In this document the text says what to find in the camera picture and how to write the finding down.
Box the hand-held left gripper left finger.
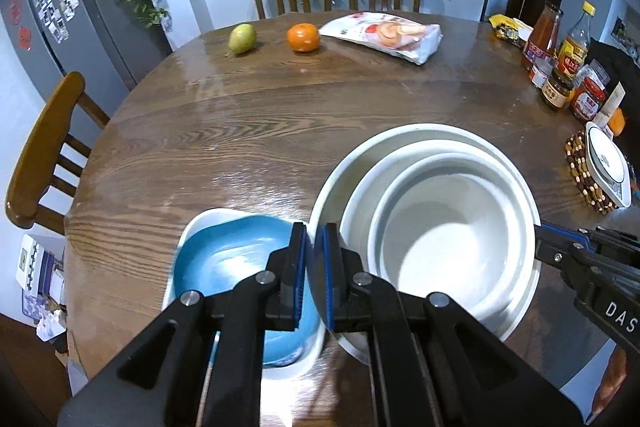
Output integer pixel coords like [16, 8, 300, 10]
[56, 222, 307, 427]

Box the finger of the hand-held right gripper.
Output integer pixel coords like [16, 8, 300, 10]
[540, 221, 640, 258]
[534, 228, 602, 279]

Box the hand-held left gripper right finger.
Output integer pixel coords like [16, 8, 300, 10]
[323, 222, 585, 427]

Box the blue plate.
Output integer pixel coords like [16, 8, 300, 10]
[172, 215, 323, 367]

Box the large white bowl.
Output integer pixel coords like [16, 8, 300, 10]
[306, 123, 544, 349]

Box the small white bowl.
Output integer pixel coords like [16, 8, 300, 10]
[339, 141, 532, 324]

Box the white straight-sided bowl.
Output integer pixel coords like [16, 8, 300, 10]
[367, 152, 526, 309]

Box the patterned square plate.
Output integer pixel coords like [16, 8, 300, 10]
[164, 207, 328, 381]

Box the person's right hand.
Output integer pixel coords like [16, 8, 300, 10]
[591, 347, 629, 414]

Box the beaded trivet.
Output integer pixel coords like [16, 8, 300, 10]
[564, 130, 619, 215]

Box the orange fruit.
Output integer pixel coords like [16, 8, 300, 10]
[287, 23, 321, 54]
[606, 107, 628, 138]

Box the white tube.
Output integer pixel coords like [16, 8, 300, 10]
[597, 82, 627, 128]

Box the brown jar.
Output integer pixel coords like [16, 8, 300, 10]
[540, 74, 575, 110]

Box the small white-label jar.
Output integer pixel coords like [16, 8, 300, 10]
[530, 59, 553, 88]

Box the clear plastic packet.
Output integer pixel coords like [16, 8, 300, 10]
[575, 59, 612, 90]

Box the black bag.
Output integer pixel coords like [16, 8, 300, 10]
[585, 38, 640, 138]

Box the yellow-capped bottle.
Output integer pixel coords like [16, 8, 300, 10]
[556, 2, 597, 80]

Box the red sauce bottle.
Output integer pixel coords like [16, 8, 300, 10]
[522, 2, 564, 72]

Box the yellow snack packet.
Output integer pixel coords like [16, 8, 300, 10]
[488, 14, 535, 47]

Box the green pear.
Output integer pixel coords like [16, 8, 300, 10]
[228, 23, 257, 56]

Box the white snack bag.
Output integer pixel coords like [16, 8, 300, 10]
[318, 12, 443, 66]

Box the crumpled white paper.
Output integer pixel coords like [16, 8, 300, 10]
[35, 309, 69, 343]

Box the round red paper decoration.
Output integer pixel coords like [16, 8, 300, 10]
[2, 0, 24, 26]

